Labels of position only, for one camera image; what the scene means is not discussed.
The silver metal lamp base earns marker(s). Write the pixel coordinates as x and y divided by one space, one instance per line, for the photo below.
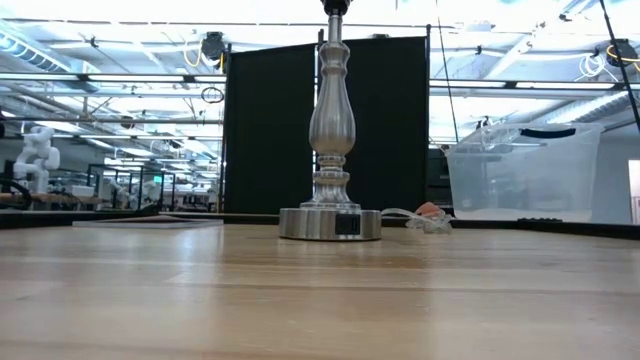
332 125

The black folding room divider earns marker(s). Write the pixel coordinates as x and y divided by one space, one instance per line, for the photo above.
270 130

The black equipment box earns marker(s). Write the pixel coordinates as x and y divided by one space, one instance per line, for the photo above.
439 175

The clear plastic storage bin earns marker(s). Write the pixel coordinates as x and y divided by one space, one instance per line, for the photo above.
525 175

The wooden workbench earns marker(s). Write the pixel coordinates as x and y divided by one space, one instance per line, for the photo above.
60 200

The white humanoid robot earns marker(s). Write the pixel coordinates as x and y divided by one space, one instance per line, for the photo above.
37 150

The black leaning stand pole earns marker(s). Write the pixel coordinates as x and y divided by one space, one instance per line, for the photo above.
609 30

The black metal frame enclosure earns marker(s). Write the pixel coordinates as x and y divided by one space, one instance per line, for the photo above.
115 166

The black aluminium table frame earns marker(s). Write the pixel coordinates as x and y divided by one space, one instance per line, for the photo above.
35 220

